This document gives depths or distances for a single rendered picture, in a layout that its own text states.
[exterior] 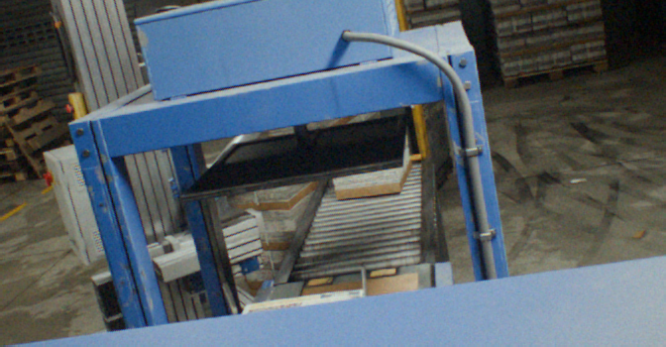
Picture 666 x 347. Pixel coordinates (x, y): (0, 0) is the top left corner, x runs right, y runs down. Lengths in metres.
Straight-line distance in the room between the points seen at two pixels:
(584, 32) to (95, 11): 6.86
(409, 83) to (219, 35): 0.48
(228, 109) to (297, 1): 0.30
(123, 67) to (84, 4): 0.30
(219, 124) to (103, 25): 1.77
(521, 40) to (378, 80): 7.66
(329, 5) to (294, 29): 0.10
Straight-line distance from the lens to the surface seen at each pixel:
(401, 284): 2.48
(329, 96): 1.77
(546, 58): 9.46
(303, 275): 2.73
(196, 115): 1.84
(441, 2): 9.33
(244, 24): 1.90
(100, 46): 3.53
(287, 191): 4.17
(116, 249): 2.00
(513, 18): 9.35
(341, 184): 3.42
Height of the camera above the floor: 1.78
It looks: 14 degrees down
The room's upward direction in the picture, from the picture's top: 12 degrees counter-clockwise
